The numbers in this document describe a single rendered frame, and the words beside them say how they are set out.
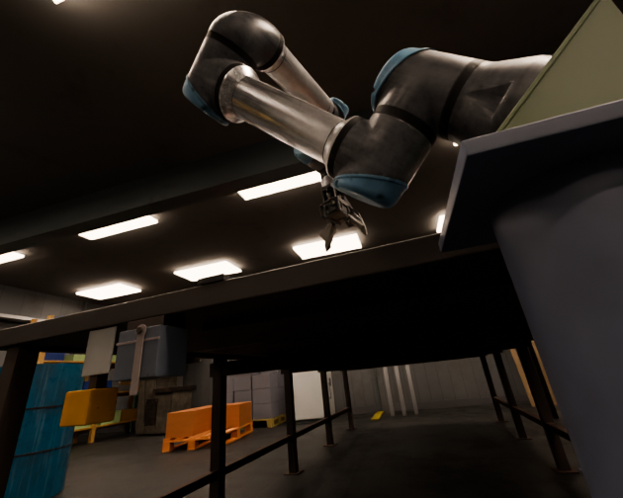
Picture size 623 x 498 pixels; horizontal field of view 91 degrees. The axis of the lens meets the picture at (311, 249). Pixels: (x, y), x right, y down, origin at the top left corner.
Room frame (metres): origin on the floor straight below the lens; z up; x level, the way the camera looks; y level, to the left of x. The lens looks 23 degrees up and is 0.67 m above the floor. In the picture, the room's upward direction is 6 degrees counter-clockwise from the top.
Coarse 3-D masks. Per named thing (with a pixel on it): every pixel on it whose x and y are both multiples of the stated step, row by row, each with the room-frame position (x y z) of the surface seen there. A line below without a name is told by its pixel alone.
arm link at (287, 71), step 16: (224, 16) 0.37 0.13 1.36; (240, 16) 0.38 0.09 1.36; (256, 16) 0.39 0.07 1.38; (224, 32) 0.38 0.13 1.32; (240, 32) 0.39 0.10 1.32; (256, 32) 0.40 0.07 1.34; (272, 32) 0.42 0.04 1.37; (256, 48) 0.42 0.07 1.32; (272, 48) 0.44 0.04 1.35; (256, 64) 0.45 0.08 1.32; (272, 64) 0.48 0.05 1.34; (288, 64) 0.50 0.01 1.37; (288, 80) 0.53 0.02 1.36; (304, 80) 0.55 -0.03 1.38; (304, 96) 0.59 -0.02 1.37; (320, 96) 0.62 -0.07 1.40; (336, 112) 0.70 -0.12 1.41
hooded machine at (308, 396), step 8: (296, 376) 5.88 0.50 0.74; (304, 376) 5.85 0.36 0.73; (312, 376) 5.82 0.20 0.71; (328, 376) 5.98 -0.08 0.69; (296, 384) 5.88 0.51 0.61; (304, 384) 5.85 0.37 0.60; (312, 384) 5.82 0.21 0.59; (320, 384) 5.80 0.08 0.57; (328, 384) 5.90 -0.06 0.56; (296, 392) 5.88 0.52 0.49; (304, 392) 5.85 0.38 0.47; (312, 392) 5.82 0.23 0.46; (320, 392) 5.80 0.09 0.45; (328, 392) 5.82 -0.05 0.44; (296, 400) 5.88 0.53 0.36; (304, 400) 5.85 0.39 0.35; (312, 400) 5.83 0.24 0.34; (320, 400) 5.80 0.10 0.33; (296, 408) 5.88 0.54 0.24; (304, 408) 5.86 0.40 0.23; (312, 408) 5.83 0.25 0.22; (320, 408) 5.80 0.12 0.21; (296, 416) 5.88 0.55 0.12; (304, 416) 5.86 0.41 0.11; (312, 416) 5.83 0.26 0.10; (320, 416) 5.81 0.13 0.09
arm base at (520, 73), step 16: (480, 64) 0.30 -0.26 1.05; (496, 64) 0.29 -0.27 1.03; (512, 64) 0.28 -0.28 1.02; (528, 64) 0.27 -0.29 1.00; (544, 64) 0.26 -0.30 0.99; (464, 80) 0.31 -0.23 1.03; (480, 80) 0.30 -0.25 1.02; (496, 80) 0.28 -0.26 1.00; (512, 80) 0.27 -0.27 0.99; (528, 80) 0.27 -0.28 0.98; (448, 96) 0.32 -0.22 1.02; (464, 96) 0.31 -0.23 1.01; (480, 96) 0.31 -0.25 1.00; (496, 96) 0.30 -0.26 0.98; (512, 96) 0.28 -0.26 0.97; (448, 112) 0.34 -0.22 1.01; (464, 112) 0.32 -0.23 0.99; (480, 112) 0.31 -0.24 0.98; (496, 112) 0.30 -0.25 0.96; (448, 128) 0.36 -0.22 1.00; (464, 128) 0.34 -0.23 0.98; (480, 128) 0.32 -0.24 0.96; (496, 128) 0.31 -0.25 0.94
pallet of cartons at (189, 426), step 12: (192, 408) 5.12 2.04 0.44; (204, 408) 4.81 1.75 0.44; (228, 408) 5.03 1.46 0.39; (240, 408) 5.07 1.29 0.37; (168, 420) 4.54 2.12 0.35; (180, 420) 4.53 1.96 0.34; (192, 420) 4.51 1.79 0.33; (204, 420) 4.82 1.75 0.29; (228, 420) 5.03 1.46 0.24; (240, 420) 5.07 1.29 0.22; (168, 432) 4.54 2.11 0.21; (180, 432) 4.53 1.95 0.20; (192, 432) 4.51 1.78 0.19; (204, 432) 4.81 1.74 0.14; (228, 432) 4.66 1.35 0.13; (168, 444) 4.51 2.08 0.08; (180, 444) 4.87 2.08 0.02; (192, 444) 4.47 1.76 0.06; (204, 444) 4.71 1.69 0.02
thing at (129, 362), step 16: (144, 320) 0.78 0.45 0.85; (160, 320) 0.77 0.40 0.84; (176, 320) 0.81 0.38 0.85; (128, 336) 0.78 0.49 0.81; (144, 336) 0.76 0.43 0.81; (160, 336) 0.75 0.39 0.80; (176, 336) 0.80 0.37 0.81; (128, 352) 0.78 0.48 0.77; (144, 352) 0.76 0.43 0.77; (160, 352) 0.76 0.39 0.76; (176, 352) 0.81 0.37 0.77; (128, 368) 0.77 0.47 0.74; (144, 368) 0.76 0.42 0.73; (160, 368) 0.76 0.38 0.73; (176, 368) 0.81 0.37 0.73
